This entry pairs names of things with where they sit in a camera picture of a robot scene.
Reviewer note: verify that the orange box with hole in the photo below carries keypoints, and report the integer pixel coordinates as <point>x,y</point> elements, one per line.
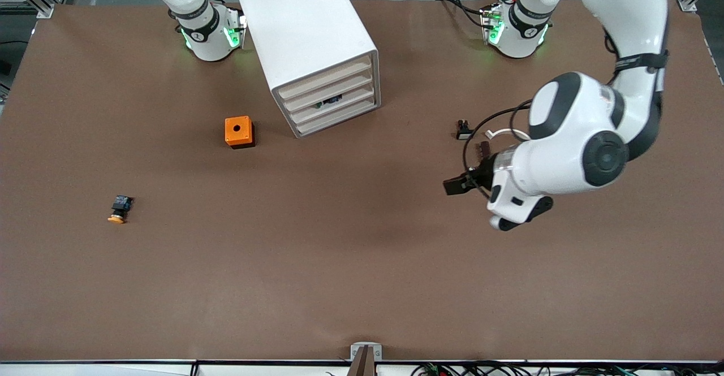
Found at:
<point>231,135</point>

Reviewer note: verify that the small blue green component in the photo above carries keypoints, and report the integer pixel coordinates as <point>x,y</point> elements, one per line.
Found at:
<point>332,101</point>

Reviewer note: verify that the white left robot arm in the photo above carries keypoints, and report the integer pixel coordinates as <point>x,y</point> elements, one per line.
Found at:
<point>571,138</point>

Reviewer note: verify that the brown terminal block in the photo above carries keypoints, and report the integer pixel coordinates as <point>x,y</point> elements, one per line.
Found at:
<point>484,148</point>

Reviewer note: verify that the white curved plastic arc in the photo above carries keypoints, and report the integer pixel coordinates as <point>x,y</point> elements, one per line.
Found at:
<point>495,134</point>

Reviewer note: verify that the grey metal mount bracket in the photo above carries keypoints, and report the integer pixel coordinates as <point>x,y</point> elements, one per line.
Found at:
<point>356,350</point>

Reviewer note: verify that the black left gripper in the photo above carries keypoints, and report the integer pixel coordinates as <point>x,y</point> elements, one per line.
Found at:
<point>482,176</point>

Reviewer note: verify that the black switch white face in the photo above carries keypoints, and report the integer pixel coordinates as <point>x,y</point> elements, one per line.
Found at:
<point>464,133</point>

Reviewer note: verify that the white table edge rail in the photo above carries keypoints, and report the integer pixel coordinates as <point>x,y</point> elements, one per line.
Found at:
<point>113,369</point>

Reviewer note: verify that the orange push button black body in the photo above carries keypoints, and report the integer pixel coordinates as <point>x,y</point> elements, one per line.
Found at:
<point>120,205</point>

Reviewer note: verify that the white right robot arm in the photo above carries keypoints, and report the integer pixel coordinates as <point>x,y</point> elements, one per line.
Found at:
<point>206,42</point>

